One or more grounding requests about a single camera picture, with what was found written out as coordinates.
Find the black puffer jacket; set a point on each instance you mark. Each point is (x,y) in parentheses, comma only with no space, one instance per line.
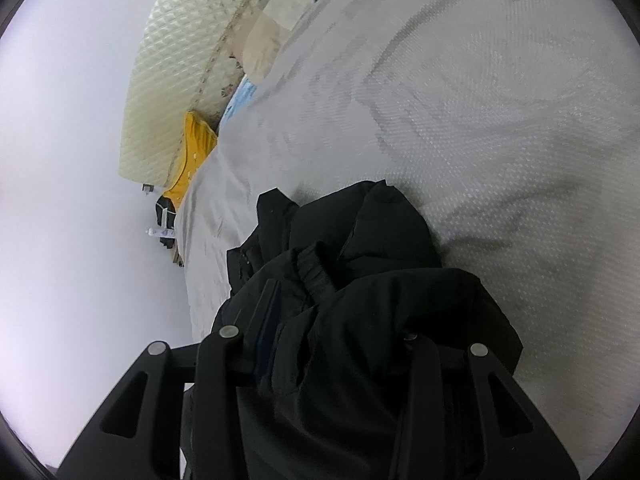
(360,300)

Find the black bag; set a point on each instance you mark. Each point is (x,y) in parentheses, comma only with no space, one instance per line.
(162,207)

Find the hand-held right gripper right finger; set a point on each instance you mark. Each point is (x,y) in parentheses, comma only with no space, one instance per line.
(425,360)

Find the white spray bottle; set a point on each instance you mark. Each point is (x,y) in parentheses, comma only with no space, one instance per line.
(160,232)

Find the yellow pillow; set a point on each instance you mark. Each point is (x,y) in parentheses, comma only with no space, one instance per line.
(195,150)

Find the cream quilted headboard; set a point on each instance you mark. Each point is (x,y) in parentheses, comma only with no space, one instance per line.
(175,60)

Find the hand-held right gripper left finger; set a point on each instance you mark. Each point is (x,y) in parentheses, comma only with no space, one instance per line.
(262,320)

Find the black pouch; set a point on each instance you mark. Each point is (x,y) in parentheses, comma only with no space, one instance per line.
(167,242)

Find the light blue sheet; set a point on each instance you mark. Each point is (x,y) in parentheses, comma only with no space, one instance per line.
(240,100)

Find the wooden nightstand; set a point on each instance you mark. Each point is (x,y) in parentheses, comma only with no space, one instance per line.
(177,257)

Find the beige grey patchwork pillow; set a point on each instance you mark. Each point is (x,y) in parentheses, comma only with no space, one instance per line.
(280,10)

